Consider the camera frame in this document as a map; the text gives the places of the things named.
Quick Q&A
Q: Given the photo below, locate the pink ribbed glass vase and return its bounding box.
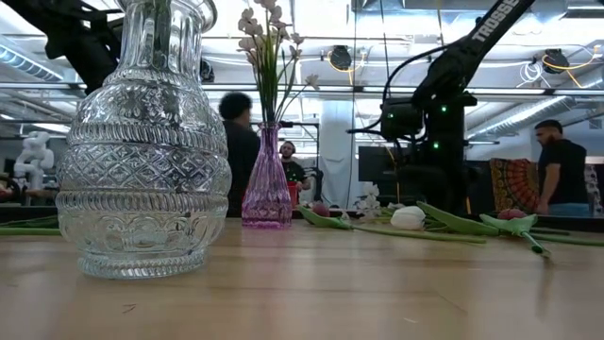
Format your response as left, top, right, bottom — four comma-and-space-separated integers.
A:
241, 121, 294, 230

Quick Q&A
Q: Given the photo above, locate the white small-blossom flower bunch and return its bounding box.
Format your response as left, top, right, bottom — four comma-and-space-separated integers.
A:
354, 181, 395, 222
237, 0, 321, 127

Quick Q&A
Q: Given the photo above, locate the white tulip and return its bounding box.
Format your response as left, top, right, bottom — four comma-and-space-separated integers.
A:
390, 200, 604, 247

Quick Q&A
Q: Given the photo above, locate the clear patterned glass vase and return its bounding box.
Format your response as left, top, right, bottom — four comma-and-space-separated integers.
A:
55, 0, 233, 280

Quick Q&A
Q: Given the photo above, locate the person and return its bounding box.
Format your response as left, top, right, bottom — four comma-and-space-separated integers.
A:
218, 92, 261, 219
278, 140, 313, 205
534, 119, 591, 217

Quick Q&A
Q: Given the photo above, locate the white floral patterned cloth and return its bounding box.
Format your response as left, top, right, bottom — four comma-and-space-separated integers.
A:
584, 162, 604, 216

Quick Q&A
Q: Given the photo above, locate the black metal stand frame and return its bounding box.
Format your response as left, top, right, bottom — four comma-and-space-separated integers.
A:
277, 120, 321, 190

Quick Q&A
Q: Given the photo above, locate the black ceiling rail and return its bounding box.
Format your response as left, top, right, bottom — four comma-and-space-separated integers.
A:
202, 83, 604, 96

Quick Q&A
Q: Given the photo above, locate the black hanging cable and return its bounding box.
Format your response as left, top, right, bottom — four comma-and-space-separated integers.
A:
378, 0, 393, 95

